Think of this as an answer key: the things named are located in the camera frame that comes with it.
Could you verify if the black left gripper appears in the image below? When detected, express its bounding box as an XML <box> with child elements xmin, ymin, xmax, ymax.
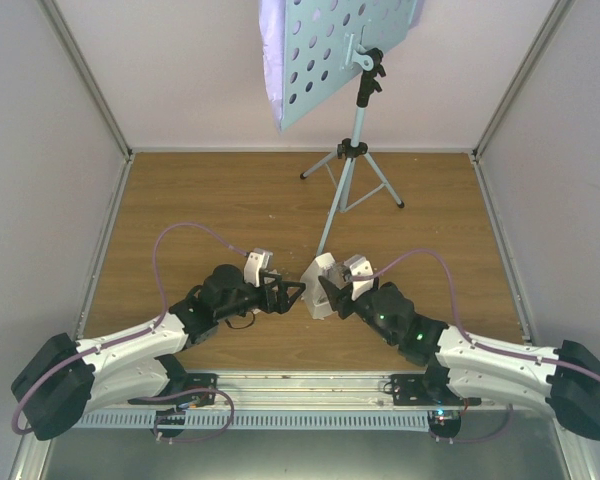
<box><xmin>216</xmin><ymin>271</ymin><xmax>305</xmax><ymax>321</ymax></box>

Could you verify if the white metronome body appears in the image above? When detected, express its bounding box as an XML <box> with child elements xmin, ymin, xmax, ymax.
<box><xmin>300</xmin><ymin>253</ymin><xmax>345</xmax><ymax>320</ymax></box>

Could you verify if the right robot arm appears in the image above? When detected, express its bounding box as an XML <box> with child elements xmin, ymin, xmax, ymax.
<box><xmin>318</xmin><ymin>276</ymin><xmax>600</xmax><ymax>441</ymax></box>

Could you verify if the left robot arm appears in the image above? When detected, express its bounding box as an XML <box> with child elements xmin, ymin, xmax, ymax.
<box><xmin>11</xmin><ymin>264</ymin><xmax>306</xmax><ymax>441</ymax></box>

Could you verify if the light blue music stand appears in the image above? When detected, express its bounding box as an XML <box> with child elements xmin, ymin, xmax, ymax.
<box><xmin>280</xmin><ymin>0</ymin><xmax>421</xmax><ymax>255</ymax></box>

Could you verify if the lilac sheet music paper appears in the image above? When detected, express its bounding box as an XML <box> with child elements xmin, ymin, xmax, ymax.
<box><xmin>258</xmin><ymin>0</ymin><xmax>286</xmax><ymax>132</ymax></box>

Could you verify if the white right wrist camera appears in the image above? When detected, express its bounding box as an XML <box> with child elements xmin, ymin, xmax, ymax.
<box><xmin>343</xmin><ymin>254</ymin><xmax>375</xmax><ymax>301</ymax></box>

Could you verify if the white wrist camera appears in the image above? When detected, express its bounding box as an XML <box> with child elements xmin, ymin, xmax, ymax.
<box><xmin>343</xmin><ymin>254</ymin><xmax>375</xmax><ymax>301</ymax></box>
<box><xmin>243</xmin><ymin>248</ymin><xmax>273</xmax><ymax>288</ymax></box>

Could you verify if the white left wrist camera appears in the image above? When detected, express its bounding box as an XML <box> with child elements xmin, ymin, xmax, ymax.
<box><xmin>243</xmin><ymin>248</ymin><xmax>273</xmax><ymax>288</ymax></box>

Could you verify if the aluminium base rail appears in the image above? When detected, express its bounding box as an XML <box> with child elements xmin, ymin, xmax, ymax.
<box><xmin>84</xmin><ymin>368</ymin><xmax>553</xmax><ymax>414</ymax></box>

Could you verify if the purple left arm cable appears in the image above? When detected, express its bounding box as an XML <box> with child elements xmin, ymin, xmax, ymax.
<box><xmin>10</xmin><ymin>222</ymin><xmax>251</xmax><ymax>436</ymax></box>

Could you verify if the grey slotted cable duct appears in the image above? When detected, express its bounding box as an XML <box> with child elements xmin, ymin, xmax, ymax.
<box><xmin>76</xmin><ymin>409</ymin><xmax>429</xmax><ymax>432</ymax></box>

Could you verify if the left aluminium frame post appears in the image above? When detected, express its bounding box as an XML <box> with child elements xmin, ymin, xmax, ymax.
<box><xmin>34</xmin><ymin>0</ymin><xmax>134</xmax><ymax>161</ymax></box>

